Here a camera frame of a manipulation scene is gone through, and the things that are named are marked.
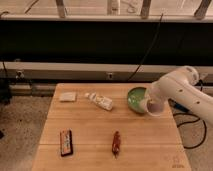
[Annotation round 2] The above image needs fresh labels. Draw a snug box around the white ceramic cup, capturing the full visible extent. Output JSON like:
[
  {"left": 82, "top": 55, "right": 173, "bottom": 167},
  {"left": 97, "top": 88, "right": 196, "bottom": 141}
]
[{"left": 139, "top": 98, "right": 164, "bottom": 116}]

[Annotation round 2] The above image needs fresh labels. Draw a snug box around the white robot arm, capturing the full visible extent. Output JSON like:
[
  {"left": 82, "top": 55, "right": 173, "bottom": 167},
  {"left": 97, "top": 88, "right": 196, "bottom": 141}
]
[{"left": 140, "top": 66, "right": 213, "bottom": 123}]

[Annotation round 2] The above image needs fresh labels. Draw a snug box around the green ceramic bowl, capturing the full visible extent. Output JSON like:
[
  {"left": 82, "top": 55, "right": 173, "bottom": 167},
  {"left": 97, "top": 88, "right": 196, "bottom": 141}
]
[{"left": 127, "top": 87, "right": 148, "bottom": 114}]

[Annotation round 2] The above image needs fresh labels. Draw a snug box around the white tube with label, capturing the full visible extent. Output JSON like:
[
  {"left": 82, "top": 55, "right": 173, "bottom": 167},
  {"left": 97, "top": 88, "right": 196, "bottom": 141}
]
[{"left": 85, "top": 92, "right": 113, "bottom": 111}]

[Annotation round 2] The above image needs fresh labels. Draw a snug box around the pale sponge block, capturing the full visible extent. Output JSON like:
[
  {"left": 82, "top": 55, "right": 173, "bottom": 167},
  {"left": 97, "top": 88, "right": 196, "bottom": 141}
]
[{"left": 59, "top": 92, "right": 77, "bottom": 102}]

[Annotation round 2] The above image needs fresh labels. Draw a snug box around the wooden table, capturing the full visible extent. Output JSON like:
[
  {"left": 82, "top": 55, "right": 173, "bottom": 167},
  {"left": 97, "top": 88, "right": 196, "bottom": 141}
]
[{"left": 32, "top": 83, "right": 191, "bottom": 171}]

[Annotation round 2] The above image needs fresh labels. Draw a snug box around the red pocket knife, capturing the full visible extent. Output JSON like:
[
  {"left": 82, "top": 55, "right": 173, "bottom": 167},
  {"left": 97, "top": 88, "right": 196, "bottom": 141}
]
[{"left": 112, "top": 131, "right": 121, "bottom": 157}]

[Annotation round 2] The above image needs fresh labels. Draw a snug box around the dark chocolate bar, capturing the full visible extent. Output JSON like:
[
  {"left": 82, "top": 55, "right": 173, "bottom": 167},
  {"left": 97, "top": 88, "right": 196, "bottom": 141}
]
[{"left": 60, "top": 130, "right": 73, "bottom": 157}]

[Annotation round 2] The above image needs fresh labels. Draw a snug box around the black hanging cable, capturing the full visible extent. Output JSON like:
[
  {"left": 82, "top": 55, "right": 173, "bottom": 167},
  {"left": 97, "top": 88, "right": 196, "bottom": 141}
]
[{"left": 126, "top": 13, "right": 164, "bottom": 82}]

